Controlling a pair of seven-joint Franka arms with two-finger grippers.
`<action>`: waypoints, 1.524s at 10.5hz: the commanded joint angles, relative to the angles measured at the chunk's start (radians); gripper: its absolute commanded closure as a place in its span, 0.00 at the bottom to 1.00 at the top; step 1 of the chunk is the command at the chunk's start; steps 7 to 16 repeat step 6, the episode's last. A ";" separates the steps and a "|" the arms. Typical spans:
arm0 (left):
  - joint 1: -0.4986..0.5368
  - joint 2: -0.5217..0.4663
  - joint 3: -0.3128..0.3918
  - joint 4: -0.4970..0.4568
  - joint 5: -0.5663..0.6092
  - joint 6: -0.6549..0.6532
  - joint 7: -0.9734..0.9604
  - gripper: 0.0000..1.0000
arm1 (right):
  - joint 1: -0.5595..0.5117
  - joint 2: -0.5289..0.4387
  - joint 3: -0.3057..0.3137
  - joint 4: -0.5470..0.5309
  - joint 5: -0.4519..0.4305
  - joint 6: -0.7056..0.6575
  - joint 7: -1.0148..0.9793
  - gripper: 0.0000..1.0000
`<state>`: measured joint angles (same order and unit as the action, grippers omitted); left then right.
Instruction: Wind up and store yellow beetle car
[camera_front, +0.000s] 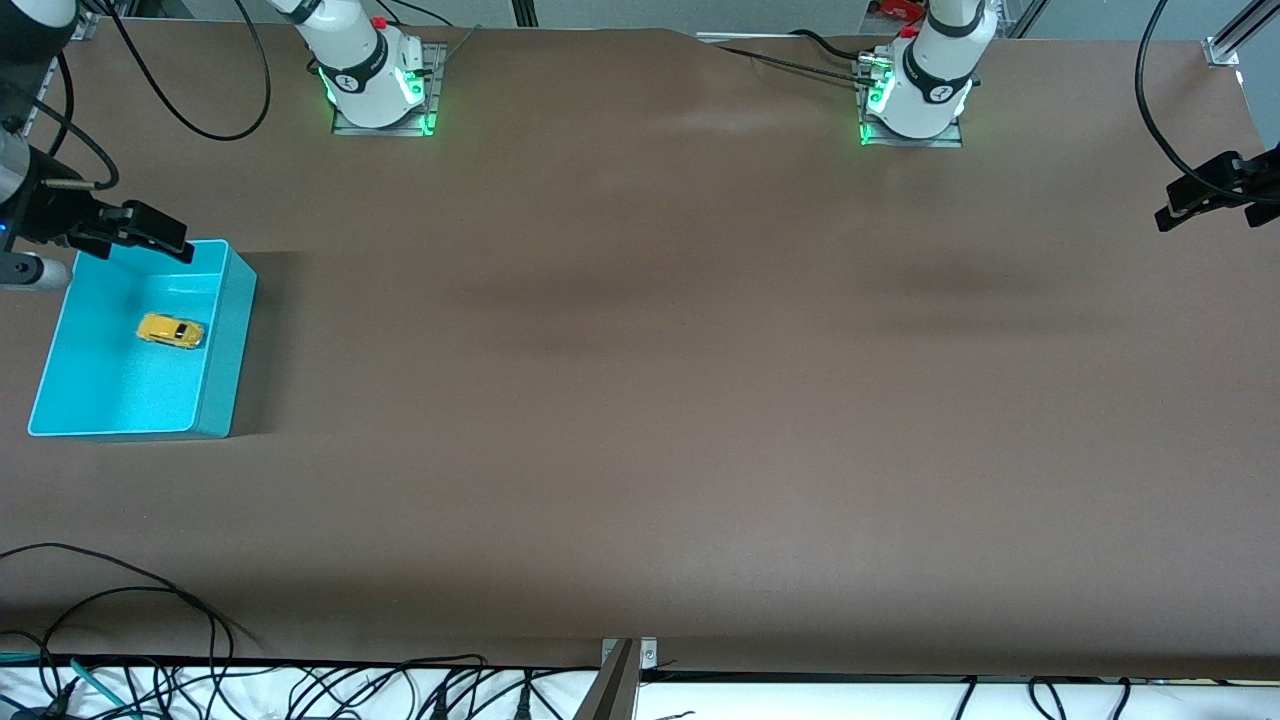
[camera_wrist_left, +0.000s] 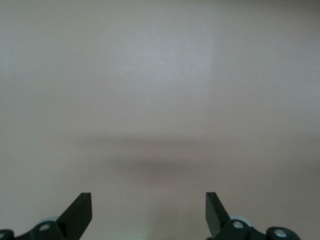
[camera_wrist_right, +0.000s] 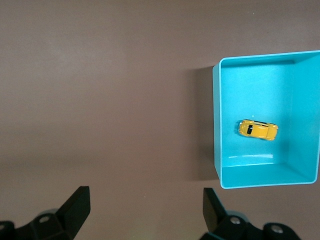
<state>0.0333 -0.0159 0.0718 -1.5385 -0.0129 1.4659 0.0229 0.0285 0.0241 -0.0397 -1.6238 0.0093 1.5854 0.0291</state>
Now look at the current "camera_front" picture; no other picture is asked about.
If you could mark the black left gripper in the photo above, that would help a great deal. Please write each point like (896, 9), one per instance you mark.
(1226, 178)

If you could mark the small metal edge bracket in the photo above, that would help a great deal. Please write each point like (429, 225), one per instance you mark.
(648, 652)

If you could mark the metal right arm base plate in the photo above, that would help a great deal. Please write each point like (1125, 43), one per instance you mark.
(432, 100)

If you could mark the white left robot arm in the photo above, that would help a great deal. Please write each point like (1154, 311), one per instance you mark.
(930, 90)

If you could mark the grey metal pole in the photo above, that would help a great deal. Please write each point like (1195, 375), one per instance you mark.
(610, 690)

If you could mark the aluminium frame profile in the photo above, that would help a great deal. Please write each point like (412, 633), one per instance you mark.
(88, 25)
(1240, 30)

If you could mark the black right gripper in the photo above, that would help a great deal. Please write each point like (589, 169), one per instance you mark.
(47, 212)

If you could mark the brown table cover mat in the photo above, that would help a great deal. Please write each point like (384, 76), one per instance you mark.
(640, 420)

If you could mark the teal plastic storage bin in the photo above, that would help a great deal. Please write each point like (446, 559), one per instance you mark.
(130, 390)

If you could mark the red box behind table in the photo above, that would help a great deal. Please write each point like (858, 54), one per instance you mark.
(898, 9)

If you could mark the yellow beetle toy car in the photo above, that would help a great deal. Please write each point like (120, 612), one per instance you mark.
(168, 330)

